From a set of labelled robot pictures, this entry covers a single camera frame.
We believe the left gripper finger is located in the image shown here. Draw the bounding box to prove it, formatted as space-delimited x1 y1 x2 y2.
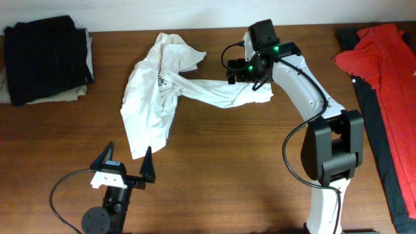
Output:
90 141 114 170
140 146 155 179

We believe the white t-shirt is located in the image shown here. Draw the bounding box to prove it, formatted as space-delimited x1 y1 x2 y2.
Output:
120 32 273 159

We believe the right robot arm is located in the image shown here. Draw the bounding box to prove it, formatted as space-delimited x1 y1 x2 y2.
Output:
223 40 364 233

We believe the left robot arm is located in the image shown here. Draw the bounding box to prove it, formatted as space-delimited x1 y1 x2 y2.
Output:
81 142 156 234

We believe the dark garment under red shirt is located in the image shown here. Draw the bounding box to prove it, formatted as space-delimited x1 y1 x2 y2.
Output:
336 28 415 233

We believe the folded black garment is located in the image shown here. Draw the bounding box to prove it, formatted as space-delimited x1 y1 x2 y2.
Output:
3 15 94 106

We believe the folded beige garment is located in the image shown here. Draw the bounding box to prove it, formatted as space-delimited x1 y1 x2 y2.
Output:
1 30 94 104

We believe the red t-shirt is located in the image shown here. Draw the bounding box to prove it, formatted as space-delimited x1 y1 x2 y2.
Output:
333 23 415 218

